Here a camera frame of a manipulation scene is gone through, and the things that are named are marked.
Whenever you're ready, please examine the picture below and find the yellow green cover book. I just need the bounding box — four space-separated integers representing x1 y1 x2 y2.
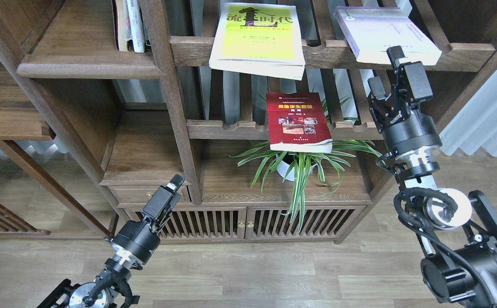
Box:
209 3 305 80

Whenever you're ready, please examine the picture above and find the green spider plant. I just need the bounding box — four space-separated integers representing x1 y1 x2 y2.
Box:
236 92 380 231

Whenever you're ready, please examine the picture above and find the white lavender cover book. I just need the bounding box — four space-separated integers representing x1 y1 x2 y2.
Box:
334 6 442 65

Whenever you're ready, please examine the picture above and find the dark wooden bookshelf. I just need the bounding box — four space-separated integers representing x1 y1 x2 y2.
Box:
0 0 497 245

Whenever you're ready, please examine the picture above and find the upright white book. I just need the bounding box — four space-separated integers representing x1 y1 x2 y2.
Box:
127 0 146 53

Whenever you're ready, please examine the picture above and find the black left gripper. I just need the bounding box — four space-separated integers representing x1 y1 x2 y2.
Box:
107 174 185 266

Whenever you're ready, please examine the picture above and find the upright dark green book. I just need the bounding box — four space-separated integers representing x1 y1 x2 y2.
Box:
141 18 152 51

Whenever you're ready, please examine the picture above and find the red cover book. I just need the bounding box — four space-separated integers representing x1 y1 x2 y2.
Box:
266 92 333 154

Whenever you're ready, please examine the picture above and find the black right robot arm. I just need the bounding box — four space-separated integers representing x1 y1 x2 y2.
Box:
368 46 497 308

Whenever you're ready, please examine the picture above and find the white pleated curtain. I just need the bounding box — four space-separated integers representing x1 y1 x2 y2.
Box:
440 70 497 157

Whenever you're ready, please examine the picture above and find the white plant pot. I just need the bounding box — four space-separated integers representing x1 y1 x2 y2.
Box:
274 151 317 183

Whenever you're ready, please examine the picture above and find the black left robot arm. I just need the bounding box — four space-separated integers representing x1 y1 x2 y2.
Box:
39 174 185 308

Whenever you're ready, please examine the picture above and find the upright beige book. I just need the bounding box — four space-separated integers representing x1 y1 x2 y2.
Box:
112 0 131 51

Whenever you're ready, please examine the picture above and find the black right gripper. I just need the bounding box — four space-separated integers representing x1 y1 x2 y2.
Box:
367 46 442 160

